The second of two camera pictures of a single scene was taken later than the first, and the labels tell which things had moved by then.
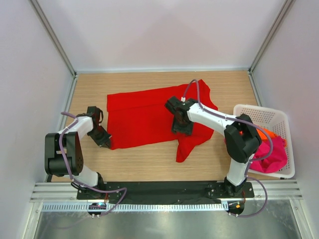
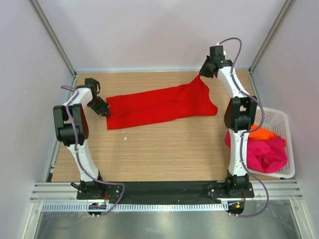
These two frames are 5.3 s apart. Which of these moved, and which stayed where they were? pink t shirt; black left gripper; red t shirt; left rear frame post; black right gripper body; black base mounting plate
Moved: black right gripper body; black left gripper; red t shirt
Stayed: left rear frame post; black base mounting plate; pink t shirt
